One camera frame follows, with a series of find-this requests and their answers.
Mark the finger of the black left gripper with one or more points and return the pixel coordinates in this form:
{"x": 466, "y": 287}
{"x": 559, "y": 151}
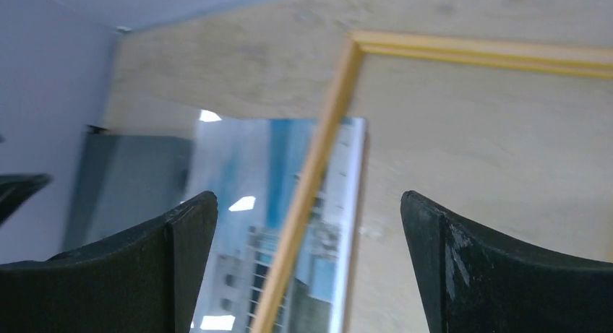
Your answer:
{"x": 16, "y": 189}

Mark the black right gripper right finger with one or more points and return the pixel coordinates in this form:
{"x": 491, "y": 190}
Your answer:
{"x": 472, "y": 278}

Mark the building and sky photo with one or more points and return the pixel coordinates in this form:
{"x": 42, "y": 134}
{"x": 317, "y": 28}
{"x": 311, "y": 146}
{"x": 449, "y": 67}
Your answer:
{"x": 316, "y": 295}

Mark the yellow wooden picture frame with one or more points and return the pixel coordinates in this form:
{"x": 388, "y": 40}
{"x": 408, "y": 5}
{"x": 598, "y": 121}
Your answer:
{"x": 535, "y": 57}

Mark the black flat box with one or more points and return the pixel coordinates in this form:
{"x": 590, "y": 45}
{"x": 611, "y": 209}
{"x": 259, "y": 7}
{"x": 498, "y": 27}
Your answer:
{"x": 122, "y": 181}

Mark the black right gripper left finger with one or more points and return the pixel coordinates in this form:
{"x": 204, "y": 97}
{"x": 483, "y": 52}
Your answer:
{"x": 143, "y": 279}

